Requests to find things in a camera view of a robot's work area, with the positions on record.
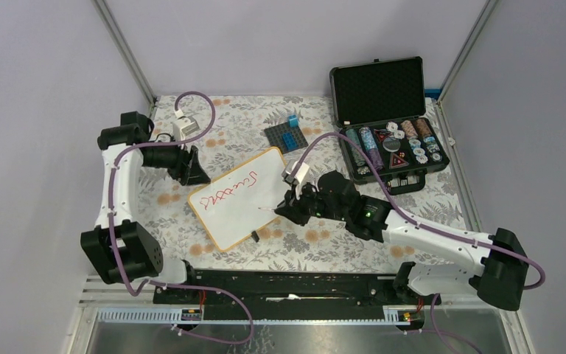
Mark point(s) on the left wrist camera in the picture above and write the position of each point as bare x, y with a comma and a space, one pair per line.
183, 127

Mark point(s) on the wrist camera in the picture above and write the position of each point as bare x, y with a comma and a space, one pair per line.
295, 174
183, 127

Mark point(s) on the round dealer button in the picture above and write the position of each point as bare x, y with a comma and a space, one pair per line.
391, 144

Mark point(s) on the pink poker chip stack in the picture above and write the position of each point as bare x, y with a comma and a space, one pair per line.
409, 130

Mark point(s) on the green poker chip stack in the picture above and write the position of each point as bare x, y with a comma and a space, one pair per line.
357, 157

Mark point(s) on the blue poker chip stack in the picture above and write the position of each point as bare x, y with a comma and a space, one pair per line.
368, 140

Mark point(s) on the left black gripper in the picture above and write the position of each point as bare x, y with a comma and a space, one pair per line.
187, 168

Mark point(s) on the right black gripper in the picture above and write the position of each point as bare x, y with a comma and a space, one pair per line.
292, 212

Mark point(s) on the red triangle dice box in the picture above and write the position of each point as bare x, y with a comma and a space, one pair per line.
396, 161

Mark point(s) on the purple poker chip stack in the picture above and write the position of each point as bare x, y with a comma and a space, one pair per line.
376, 159

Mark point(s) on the brown poker chip stack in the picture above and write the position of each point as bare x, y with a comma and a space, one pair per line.
422, 127

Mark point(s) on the yellow framed whiteboard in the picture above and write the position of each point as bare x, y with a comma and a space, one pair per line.
228, 206

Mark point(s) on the black poker chip case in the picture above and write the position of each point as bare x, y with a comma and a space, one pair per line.
381, 95

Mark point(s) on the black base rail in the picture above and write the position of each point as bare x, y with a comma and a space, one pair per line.
247, 289

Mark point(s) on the grey lego baseplate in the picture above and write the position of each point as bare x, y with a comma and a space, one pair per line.
274, 133

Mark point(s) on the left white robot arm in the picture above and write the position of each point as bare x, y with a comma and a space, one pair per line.
125, 151

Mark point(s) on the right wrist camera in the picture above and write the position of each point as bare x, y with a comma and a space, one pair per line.
295, 174

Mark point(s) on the white cable duct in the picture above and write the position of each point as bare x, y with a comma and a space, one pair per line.
286, 314

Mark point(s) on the light blue lego brick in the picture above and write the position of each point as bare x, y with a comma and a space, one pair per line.
292, 121

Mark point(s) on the floral tablecloth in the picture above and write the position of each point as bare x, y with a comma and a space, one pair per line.
236, 136

